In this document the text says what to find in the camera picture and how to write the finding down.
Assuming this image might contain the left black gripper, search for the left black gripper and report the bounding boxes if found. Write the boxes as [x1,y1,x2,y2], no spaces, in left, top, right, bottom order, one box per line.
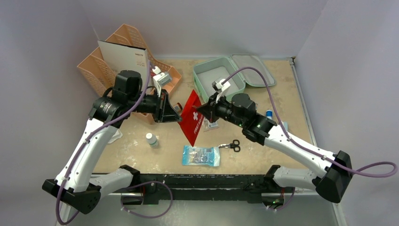
[128,89,182,123]

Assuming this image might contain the clear bag of pads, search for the clear bag of pads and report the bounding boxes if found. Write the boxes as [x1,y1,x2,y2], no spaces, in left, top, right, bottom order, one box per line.
[202,119,219,132]

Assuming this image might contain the red first aid pouch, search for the red first aid pouch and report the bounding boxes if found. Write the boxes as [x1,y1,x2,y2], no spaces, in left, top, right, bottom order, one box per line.
[179,90,204,146]

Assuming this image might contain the small white bottle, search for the small white bottle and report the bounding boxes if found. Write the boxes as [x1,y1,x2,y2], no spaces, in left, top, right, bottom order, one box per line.
[145,133,159,148]

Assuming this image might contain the blue gauze packet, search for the blue gauze packet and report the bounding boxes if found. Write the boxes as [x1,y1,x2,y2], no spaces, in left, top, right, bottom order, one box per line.
[182,145,220,167]

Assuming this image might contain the blue capped white bottle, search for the blue capped white bottle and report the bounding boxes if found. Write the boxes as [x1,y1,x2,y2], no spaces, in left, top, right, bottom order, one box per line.
[265,109,273,120]

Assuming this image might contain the brown medicine bottle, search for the brown medicine bottle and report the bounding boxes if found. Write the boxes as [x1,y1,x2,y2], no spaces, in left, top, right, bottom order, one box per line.
[174,103,183,113]

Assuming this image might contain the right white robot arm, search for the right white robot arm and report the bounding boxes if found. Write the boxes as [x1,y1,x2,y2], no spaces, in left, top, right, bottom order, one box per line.
[196,93,353,203]

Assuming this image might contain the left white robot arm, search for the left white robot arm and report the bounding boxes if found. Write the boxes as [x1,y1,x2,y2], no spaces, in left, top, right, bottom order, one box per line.
[42,70,182,214]

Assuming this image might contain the mint green open case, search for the mint green open case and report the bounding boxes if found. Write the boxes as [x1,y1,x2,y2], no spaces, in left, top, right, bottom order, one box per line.
[192,54,277,104]

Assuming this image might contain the white cloth pad left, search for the white cloth pad left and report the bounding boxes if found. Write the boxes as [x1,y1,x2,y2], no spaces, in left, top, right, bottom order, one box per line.
[108,129,123,144]

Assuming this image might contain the white booklet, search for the white booklet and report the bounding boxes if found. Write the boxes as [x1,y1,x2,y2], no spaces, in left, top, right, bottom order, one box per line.
[98,40,149,82]

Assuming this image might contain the peach plastic file organizer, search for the peach plastic file organizer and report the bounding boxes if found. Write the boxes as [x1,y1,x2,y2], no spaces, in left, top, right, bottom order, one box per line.
[78,24,181,128]

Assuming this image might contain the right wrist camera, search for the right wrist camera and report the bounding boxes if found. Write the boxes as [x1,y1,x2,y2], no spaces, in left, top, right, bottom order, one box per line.
[212,78,231,103]

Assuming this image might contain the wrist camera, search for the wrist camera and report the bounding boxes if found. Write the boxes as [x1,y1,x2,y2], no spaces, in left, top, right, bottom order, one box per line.
[152,66,172,97]
[212,78,231,103]

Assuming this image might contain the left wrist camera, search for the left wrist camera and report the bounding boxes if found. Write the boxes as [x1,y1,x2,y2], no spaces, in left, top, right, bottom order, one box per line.
[152,66,172,97]

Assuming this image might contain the black handled scissors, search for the black handled scissors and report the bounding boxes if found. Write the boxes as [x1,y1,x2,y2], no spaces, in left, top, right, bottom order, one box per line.
[218,139,241,152]

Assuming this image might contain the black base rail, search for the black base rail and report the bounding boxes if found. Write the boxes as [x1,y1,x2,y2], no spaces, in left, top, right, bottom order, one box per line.
[120,174,293,205]

